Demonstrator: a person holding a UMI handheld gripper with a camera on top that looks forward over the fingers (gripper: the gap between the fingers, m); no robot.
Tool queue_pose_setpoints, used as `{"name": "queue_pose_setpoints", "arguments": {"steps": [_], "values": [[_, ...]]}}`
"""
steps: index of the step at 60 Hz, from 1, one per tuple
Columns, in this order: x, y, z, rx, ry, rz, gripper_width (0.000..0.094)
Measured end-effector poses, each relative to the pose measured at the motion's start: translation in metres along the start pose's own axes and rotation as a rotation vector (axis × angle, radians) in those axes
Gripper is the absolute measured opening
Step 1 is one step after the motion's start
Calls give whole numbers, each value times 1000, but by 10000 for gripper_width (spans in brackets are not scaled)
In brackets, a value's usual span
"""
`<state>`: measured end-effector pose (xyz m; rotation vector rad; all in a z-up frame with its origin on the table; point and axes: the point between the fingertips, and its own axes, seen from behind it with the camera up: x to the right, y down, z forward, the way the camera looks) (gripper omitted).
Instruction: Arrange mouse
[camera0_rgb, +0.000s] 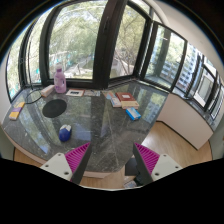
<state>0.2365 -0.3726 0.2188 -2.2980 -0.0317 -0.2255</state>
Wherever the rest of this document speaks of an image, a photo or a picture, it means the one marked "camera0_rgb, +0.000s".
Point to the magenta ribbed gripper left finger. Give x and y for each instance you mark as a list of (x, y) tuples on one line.
[(70, 166)]

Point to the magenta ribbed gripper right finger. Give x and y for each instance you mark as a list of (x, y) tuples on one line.
[(153, 166)]

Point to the round black mouse pad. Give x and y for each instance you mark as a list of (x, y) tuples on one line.
[(54, 108)]

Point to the blue and white box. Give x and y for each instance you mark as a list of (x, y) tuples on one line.
[(133, 113)]

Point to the beige book under red book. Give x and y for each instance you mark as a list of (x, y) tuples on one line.
[(129, 104)]

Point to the small blue white booklet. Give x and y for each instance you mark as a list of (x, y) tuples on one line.
[(115, 102)]

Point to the white framed card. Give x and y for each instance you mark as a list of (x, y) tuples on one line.
[(75, 92)]

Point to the red hardcover book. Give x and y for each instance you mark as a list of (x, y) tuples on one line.
[(125, 96)]

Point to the grey flat booklet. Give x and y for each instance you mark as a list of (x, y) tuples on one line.
[(92, 93)]

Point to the small beige box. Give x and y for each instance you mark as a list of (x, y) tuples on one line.
[(47, 90)]

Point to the yellow and purple box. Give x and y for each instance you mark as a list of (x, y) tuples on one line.
[(16, 111)]

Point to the purple plastic bottle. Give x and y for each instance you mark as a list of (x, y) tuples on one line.
[(59, 79)]

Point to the black window frame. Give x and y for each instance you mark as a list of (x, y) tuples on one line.
[(116, 40)]

